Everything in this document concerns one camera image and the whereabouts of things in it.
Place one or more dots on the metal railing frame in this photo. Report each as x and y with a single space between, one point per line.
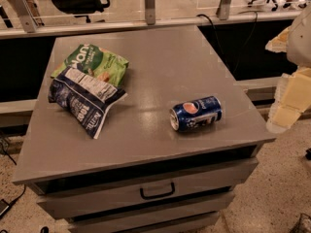
125 14

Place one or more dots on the blue chip bag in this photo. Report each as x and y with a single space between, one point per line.
85 97

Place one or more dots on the black drawer handle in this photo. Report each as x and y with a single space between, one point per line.
157 191

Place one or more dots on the grey drawer cabinet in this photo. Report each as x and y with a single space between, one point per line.
94 184

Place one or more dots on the blue Pepsi can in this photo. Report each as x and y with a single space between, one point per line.
189 115

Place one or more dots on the green chip bag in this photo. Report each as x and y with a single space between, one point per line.
102 64

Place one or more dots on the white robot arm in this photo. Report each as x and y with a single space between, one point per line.
293 92

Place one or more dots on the black office chair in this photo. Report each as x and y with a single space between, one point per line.
81 0

